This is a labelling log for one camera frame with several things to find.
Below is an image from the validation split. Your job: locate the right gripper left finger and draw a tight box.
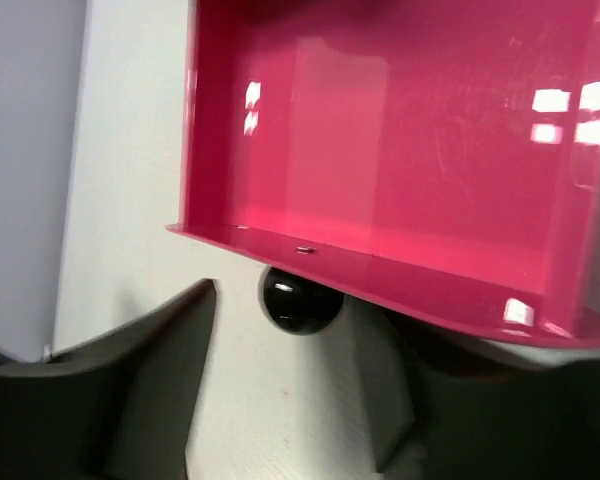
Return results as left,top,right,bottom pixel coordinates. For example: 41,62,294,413
0,279,217,479

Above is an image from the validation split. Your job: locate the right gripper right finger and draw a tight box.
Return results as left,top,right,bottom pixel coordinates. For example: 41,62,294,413
343,298,600,479

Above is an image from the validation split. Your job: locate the pink bottom drawer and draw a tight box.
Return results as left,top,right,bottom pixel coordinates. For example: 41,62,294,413
172,1,600,348

